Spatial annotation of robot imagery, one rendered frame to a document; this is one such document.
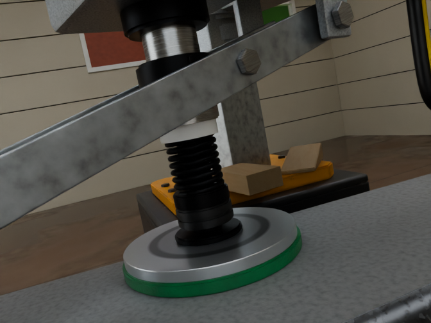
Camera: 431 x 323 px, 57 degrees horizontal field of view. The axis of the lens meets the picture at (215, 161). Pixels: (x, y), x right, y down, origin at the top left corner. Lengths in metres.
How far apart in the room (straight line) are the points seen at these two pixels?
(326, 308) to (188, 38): 0.30
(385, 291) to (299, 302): 0.07
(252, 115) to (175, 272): 0.91
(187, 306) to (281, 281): 0.09
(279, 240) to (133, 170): 6.11
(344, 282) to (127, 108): 0.25
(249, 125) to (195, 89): 0.84
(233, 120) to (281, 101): 6.23
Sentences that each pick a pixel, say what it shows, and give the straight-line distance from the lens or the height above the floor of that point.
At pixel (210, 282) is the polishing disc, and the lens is 0.40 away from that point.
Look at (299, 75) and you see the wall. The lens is 7.66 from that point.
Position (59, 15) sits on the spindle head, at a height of 1.13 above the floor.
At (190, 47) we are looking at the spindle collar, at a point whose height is 1.07.
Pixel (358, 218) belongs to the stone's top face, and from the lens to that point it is 0.56.
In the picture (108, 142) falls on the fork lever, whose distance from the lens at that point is 0.37.
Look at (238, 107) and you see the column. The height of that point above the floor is 0.99.
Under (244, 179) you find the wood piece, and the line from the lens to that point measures 0.96.
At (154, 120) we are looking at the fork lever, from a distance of 0.39.
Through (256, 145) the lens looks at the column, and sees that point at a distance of 1.27.
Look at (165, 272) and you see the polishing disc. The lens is 0.42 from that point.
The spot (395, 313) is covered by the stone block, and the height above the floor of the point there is 0.82.
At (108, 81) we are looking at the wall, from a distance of 6.50.
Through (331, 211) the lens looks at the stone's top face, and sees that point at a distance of 0.60.
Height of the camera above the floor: 1.00
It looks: 7 degrees down
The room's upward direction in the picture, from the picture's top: 11 degrees counter-clockwise
